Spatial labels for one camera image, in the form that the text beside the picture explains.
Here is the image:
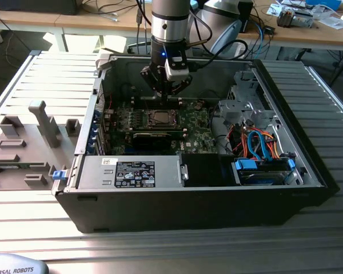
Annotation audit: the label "green motherboard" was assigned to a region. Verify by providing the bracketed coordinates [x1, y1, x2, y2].
[102, 96, 220, 157]

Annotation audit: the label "RAM slot with white clip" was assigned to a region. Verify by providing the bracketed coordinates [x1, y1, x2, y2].
[130, 102, 186, 107]
[130, 96, 186, 102]
[132, 128, 187, 134]

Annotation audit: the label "white leaflet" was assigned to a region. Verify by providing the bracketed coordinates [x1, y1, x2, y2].
[267, 2, 284, 17]

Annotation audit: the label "hard disk in blue carrier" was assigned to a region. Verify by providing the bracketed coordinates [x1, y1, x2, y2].
[230, 158, 297, 186]

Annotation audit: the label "grey parts rack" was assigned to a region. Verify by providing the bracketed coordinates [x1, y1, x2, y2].
[0, 99, 81, 191]

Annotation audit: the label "blue flat data wire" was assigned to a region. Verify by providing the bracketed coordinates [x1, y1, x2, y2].
[245, 127, 273, 163]

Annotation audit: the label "grey power supply unit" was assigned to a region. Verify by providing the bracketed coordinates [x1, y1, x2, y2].
[77, 155, 184, 190]

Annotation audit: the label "wooden desk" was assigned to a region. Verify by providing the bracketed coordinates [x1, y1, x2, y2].
[0, 2, 154, 32]
[234, 0, 343, 53]

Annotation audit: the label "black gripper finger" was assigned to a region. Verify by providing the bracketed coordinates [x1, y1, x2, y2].
[139, 66, 167, 108]
[166, 75, 194, 108]

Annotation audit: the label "orange red power wires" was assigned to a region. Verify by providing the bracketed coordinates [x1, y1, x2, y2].
[228, 127, 281, 160]

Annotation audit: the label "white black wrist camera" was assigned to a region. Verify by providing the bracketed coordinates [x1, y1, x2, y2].
[164, 57, 190, 83]

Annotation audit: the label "thin black cable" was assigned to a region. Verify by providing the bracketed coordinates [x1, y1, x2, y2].
[200, 89, 221, 120]

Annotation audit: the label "dark CPU cooler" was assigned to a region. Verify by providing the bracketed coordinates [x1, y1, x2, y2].
[276, 7, 296, 29]

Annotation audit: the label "black plastic shroud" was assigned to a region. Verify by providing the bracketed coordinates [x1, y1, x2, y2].
[181, 153, 236, 188]

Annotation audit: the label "grey drive unit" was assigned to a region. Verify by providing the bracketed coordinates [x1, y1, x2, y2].
[291, 11, 315, 29]

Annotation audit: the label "clear plastic bag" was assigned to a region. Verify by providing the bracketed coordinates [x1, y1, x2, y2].
[317, 15, 343, 30]

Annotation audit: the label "black PC case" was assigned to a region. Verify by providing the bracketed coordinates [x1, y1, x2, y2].
[53, 53, 341, 234]

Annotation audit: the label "black graphics card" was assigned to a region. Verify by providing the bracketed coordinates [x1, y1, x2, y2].
[114, 130, 174, 151]

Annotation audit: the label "metal socket cover frame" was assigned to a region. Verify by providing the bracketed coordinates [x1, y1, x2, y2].
[147, 110, 180, 127]

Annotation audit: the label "blue hanging cable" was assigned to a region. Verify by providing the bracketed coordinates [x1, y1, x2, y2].
[256, 21, 268, 59]

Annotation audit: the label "copper coloured hose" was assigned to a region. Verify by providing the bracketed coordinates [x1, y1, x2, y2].
[187, 39, 209, 48]

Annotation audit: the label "silver metal drive cage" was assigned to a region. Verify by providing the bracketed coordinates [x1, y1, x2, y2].
[218, 70, 278, 132]

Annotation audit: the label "blue box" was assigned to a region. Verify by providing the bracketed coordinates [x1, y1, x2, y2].
[305, 0, 342, 11]

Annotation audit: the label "CPU socket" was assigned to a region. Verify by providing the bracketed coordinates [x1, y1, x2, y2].
[143, 109, 180, 128]

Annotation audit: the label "black computer tower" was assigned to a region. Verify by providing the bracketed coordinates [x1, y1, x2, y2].
[0, 0, 78, 16]

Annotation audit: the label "thick black camera cable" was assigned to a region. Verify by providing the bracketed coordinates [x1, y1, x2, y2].
[187, 39, 249, 72]

